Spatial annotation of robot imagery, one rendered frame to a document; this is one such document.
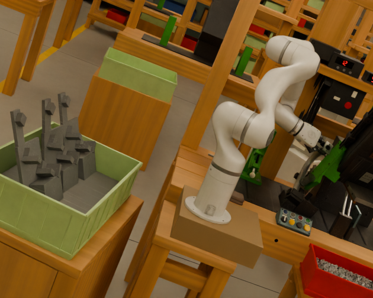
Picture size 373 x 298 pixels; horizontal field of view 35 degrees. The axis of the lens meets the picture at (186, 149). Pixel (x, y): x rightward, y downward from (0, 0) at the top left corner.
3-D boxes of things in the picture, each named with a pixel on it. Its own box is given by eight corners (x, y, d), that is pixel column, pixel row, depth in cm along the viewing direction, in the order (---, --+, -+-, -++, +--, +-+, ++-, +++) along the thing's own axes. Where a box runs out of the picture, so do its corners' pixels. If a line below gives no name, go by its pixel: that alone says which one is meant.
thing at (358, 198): (386, 216, 250) (390, 210, 249) (352, 203, 249) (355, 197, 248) (366, 182, 287) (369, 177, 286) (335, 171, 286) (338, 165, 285)
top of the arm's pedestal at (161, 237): (232, 274, 214) (237, 265, 212) (151, 243, 212) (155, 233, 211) (232, 235, 244) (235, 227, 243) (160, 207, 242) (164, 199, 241)
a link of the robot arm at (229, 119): (234, 178, 211) (261, 119, 205) (191, 155, 217) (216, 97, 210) (244, 172, 222) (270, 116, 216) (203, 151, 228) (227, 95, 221)
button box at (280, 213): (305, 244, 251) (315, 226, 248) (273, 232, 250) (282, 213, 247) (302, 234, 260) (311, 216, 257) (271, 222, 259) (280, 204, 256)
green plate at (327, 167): (328, 192, 266) (359, 158, 261) (314, 181, 265) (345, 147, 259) (323, 183, 277) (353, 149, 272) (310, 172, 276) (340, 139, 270)
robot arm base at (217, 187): (231, 230, 216) (251, 186, 210) (183, 211, 214) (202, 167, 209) (229, 210, 234) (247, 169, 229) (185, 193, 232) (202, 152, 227)
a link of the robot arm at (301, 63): (224, 140, 218) (262, 159, 213) (225, 122, 207) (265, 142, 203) (286, 52, 240) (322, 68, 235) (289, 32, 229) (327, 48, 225)
